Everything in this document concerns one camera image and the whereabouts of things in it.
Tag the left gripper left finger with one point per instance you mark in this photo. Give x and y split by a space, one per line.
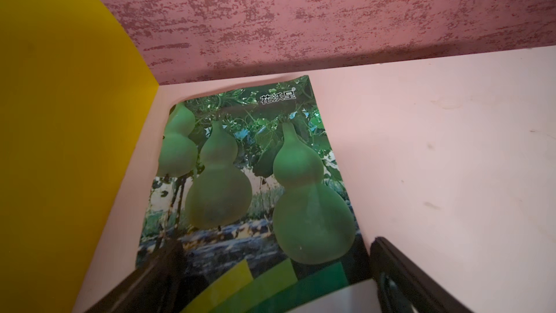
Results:
150 288

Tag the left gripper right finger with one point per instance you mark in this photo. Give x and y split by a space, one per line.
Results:
402 286

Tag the green gourd seed bag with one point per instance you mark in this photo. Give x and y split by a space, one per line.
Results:
248 193

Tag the yellow wooden shelf unit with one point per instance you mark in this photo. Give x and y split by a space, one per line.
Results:
451 159

